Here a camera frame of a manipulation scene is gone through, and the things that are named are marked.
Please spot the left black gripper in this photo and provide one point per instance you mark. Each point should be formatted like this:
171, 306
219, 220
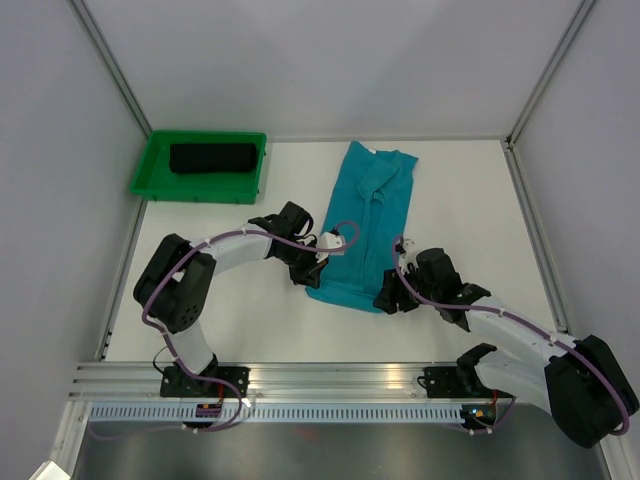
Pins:
309, 276

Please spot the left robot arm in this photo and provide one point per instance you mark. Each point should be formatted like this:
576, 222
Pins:
174, 286

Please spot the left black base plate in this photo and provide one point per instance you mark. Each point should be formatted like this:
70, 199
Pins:
177, 384

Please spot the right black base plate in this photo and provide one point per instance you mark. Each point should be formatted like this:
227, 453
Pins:
452, 382

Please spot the right aluminium frame post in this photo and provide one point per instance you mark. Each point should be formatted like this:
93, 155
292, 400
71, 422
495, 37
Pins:
562, 48

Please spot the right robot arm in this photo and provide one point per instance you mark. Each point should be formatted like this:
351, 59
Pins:
578, 382

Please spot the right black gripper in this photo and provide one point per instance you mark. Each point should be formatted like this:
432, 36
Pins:
391, 291

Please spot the left aluminium frame post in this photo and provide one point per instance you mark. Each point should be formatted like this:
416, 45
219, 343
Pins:
100, 44

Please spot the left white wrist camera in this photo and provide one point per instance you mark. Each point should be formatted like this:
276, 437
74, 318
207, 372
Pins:
330, 243

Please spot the aluminium frame post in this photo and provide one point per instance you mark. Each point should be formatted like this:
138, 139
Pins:
100, 44
562, 48

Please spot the aluminium front rail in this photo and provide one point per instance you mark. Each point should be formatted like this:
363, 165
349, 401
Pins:
271, 382

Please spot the rolled black t shirt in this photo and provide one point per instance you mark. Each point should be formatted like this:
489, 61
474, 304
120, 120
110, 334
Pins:
192, 158

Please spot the green plastic tray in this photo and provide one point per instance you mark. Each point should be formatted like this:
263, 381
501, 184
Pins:
154, 181

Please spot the teal t shirt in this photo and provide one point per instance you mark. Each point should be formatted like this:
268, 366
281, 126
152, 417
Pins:
373, 190

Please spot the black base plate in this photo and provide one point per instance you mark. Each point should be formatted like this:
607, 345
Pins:
177, 384
452, 382

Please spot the white slotted cable duct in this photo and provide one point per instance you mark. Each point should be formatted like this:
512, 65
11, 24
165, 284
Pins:
437, 413

